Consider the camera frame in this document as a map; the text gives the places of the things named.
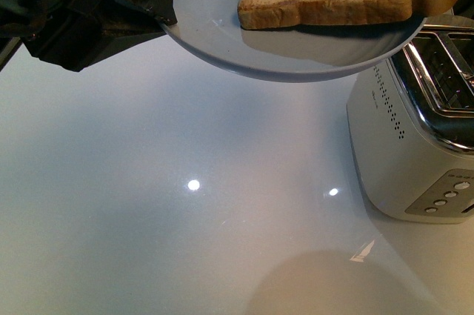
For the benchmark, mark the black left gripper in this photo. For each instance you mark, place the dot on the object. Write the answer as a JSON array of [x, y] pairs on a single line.
[[62, 32]]

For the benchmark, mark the white round plate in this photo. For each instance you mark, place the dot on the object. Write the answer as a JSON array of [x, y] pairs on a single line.
[[210, 30]]

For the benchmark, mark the white chrome two-slot toaster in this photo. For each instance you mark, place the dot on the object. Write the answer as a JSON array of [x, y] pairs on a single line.
[[411, 128]]

